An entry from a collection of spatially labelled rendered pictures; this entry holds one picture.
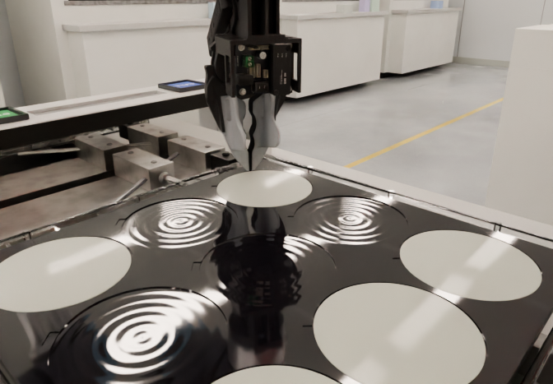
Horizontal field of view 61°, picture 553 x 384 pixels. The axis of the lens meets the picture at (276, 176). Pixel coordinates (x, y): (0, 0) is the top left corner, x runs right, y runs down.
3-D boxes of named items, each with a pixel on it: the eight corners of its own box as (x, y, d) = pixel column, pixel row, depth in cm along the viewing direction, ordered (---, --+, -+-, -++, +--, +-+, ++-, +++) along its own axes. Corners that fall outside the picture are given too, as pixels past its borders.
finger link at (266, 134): (262, 183, 50) (262, 98, 47) (246, 166, 55) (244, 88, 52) (290, 180, 51) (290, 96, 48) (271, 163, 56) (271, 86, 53)
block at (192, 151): (226, 167, 61) (225, 145, 60) (206, 173, 59) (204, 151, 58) (188, 154, 66) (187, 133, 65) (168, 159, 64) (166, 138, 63)
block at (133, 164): (175, 184, 55) (174, 160, 54) (151, 192, 53) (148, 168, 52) (138, 168, 61) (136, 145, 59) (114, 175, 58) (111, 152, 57)
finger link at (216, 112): (209, 133, 51) (205, 50, 48) (206, 130, 52) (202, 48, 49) (251, 130, 52) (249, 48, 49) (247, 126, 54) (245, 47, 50)
